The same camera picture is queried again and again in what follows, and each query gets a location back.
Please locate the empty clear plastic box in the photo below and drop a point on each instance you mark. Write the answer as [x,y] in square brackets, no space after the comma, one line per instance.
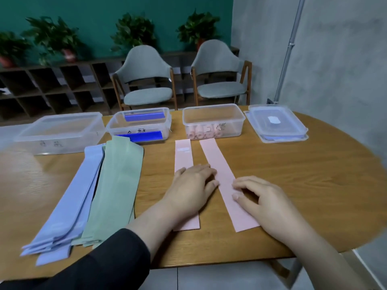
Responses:
[60,132]

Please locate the plain pink elastic band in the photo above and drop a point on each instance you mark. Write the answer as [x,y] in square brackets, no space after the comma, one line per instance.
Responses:
[222,178]

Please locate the black sleeve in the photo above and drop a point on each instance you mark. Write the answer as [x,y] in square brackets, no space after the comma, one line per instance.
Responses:
[99,262]

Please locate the pink elastic band with label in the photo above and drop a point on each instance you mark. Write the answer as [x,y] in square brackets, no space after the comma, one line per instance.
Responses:
[183,157]

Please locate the pile of green elastic bands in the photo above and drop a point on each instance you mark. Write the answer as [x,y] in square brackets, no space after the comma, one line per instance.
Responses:
[116,190]

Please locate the person's left hand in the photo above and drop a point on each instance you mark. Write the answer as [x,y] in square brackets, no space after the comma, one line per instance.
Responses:
[184,193]

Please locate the person's right thumb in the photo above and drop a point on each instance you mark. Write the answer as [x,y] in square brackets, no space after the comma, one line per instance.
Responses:
[242,198]

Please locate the wooden table leg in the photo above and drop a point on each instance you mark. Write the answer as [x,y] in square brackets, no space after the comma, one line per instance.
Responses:
[287,270]

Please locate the person's right forearm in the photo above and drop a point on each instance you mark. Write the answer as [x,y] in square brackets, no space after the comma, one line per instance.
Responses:
[320,256]

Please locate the grey metal wall conduit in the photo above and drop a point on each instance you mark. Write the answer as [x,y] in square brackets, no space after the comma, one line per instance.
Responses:
[290,45]

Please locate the person's right hand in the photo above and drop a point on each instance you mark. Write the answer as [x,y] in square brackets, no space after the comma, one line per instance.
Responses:
[269,205]

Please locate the pile of light blue elastic bands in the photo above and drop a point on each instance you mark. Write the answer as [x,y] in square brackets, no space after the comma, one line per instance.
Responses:
[69,211]

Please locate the heap of rolled pink bands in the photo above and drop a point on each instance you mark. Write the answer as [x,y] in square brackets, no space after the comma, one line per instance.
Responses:
[205,131]

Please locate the person's left forearm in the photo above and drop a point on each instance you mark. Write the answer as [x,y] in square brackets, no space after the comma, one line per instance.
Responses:
[151,226]

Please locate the potted green plant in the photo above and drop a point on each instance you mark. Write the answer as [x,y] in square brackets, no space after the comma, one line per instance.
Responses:
[134,31]
[53,37]
[10,48]
[198,27]

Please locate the person's left thumb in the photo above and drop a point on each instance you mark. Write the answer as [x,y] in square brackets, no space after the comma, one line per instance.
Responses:
[212,185]

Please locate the clear box with pink rolls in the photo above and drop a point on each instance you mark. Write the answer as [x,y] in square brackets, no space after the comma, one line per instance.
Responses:
[213,117]

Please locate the dark wooden cubby shelf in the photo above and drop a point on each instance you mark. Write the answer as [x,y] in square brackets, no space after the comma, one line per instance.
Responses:
[54,87]

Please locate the grey upholstered wooden chair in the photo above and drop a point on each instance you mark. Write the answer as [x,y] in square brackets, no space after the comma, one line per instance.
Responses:
[145,78]
[219,72]

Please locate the clear plastic lid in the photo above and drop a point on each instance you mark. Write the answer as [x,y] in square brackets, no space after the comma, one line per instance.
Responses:
[10,137]

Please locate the clear box with blue rolls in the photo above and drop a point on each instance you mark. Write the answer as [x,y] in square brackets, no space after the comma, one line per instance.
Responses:
[139,128]

